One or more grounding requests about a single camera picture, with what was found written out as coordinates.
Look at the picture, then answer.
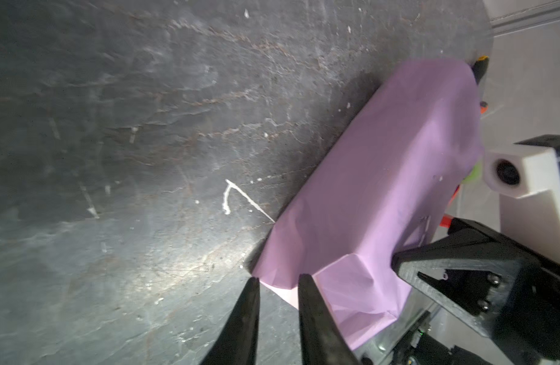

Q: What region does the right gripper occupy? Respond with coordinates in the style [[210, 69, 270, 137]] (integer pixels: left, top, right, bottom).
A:
[[391, 217, 560, 364]]

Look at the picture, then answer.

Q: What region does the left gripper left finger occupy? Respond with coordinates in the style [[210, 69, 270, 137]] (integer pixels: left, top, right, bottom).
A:
[[201, 278, 260, 365]]

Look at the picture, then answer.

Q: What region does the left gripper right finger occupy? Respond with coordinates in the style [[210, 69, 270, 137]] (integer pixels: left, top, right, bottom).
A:
[[298, 274, 360, 364]]

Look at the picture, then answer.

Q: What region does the pink wrapping paper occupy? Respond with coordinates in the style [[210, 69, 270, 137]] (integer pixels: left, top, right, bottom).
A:
[[253, 59, 482, 349]]

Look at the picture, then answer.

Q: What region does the red tape dispenser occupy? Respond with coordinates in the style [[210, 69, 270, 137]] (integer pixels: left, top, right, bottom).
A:
[[439, 160, 482, 228]]

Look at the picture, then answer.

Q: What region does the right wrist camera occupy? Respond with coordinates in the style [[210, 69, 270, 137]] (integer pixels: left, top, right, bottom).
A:
[[482, 135, 560, 265]]

